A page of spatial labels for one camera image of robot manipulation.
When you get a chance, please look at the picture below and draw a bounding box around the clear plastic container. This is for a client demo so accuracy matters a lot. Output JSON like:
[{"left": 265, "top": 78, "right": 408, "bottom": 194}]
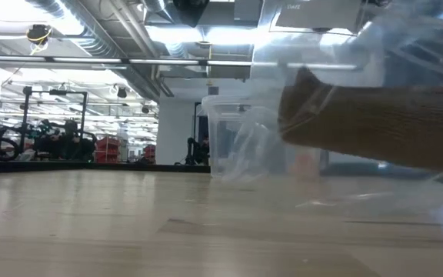
[{"left": 201, "top": 95, "right": 331, "bottom": 181}]

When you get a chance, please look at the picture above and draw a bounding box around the clear plastic zip bag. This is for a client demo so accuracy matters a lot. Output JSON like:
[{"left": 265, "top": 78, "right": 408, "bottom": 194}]
[{"left": 221, "top": 0, "right": 443, "bottom": 221}]

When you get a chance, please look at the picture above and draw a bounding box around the brown elastic bandage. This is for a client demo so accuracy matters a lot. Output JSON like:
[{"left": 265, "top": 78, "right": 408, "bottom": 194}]
[{"left": 277, "top": 66, "right": 443, "bottom": 173}]

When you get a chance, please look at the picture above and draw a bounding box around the overhead light bar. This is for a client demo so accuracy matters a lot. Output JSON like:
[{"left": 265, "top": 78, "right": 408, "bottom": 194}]
[{"left": 0, "top": 53, "right": 361, "bottom": 72}]

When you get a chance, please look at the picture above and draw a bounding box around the small red storage shelf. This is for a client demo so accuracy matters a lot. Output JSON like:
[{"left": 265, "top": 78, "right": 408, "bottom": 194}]
[{"left": 143, "top": 144, "right": 158, "bottom": 163}]

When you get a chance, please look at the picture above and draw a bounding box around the hanging black ceiling device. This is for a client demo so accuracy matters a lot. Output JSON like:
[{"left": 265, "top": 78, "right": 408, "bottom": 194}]
[{"left": 25, "top": 23, "right": 54, "bottom": 55}]

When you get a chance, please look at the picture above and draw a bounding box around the large red storage shelf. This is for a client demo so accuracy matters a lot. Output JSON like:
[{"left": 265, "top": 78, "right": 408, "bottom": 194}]
[{"left": 95, "top": 135, "right": 122, "bottom": 163}]

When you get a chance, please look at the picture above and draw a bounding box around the background black robot rig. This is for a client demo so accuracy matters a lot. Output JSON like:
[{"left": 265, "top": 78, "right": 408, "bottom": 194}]
[{"left": 20, "top": 85, "right": 96, "bottom": 162}]

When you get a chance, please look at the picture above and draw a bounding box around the silver ventilation duct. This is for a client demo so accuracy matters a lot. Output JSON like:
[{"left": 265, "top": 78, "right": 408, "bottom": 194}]
[{"left": 25, "top": 0, "right": 162, "bottom": 102}]

